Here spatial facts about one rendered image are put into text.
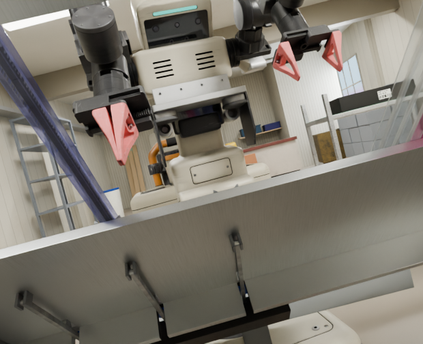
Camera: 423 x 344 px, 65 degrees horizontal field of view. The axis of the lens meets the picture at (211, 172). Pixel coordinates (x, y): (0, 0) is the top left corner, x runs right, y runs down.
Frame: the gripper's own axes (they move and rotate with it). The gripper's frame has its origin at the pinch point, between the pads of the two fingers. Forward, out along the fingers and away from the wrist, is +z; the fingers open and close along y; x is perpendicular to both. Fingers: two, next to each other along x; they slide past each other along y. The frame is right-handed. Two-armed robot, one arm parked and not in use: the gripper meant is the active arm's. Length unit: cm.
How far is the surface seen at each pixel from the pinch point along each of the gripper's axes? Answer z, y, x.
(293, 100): -537, 304, 628
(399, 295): 12, 90, 143
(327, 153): -336, 301, 594
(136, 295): 16.7, -1.4, 5.2
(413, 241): 18.3, 35.0, 9.9
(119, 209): -364, -183, 646
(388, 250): 18.5, 31.4, 9.8
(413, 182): 15.3, 31.2, -3.0
